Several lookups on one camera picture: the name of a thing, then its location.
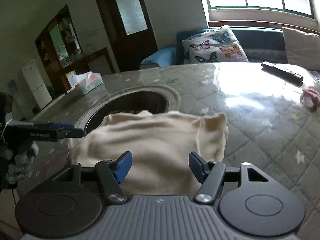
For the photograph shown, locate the dark wooden cabinet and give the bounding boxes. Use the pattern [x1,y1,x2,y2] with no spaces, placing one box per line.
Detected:
[35,5,116,96]

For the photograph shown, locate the cream beige garment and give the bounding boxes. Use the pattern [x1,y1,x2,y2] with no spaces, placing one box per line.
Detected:
[68,111,228,197]

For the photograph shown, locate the dark wooden door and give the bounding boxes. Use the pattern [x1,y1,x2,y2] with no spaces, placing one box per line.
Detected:
[96,0,158,72]

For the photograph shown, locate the dark teal sofa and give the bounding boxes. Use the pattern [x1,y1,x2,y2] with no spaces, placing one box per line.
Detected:
[139,25,289,69]

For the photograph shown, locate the quilted star table cover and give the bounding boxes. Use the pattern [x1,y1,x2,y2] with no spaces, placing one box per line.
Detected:
[17,61,320,240]

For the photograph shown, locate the tissue box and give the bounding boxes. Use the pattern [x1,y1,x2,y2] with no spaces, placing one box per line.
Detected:
[67,71,103,95]

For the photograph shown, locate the round black induction cooktop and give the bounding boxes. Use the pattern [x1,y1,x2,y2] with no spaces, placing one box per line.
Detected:
[83,90,169,135]

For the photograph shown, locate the black remote control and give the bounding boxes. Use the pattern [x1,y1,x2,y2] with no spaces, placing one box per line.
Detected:
[261,61,304,86]

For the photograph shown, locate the beige plain pillow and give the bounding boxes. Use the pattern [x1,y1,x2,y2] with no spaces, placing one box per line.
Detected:
[282,27,320,72]

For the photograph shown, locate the pink hair scrunchie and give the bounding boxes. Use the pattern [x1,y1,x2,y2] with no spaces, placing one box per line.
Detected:
[301,88,319,109]

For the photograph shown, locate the butterfly print pillow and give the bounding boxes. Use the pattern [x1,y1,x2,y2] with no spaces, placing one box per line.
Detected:
[182,25,248,64]

